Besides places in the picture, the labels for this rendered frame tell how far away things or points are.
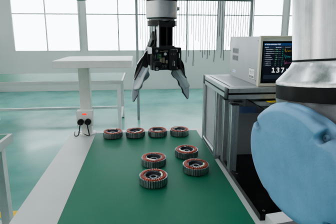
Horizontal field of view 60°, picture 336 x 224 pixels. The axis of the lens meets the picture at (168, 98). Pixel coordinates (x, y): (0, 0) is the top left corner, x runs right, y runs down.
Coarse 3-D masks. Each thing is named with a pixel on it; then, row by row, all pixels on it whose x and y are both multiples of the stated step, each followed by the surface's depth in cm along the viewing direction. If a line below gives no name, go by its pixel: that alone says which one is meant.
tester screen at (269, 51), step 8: (264, 48) 116; (272, 48) 116; (280, 48) 117; (288, 48) 117; (264, 56) 117; (272, 56) 117; (280, 56) 117; (288, 56) 118; (264, 64) 117; (272, 64) 118; (280, 64) 118; (288, 64) 118; (264, 72) 118; (264, 80) 119; (272, 80) 119
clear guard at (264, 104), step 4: (248, 100) 118; (252, 100) 116; (256, 100) 116; (260, 100) 116; (264, 100) 116; (268, 100) 116; (256, 104) 110; (260, 104) 109; (264, 104) 109; (268, 104) 109; (264, 108) 103
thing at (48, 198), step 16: (192, 128) 184; (64, 144) 156; (80, 144) 156; (64, 160) 136; (80, 160) 136; (48, 176) 120; (64, 176) 120; (32, 192) 108; (48, 192) 108; (64, 192) 108; (240, 192) 108; (32, 208) 98; (48, 208) 98
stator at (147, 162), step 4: (152, 152) 136; (156, 152) 135; (144, 156) 131; (148, 156) 134; (152, 156) 135; (156, 156) 135; (160, 156) 132; (164, 156) 131; (144, 160) 128; (148, 160) 127; (152, 160) 127; (156, 160) 127; (160, 160) 128; (164, 160) 129; (144, 164) 128; (148, 164) 127; (152, 164) 126; (156, 164) 127; (160, 164) 128; (164, 164) 130
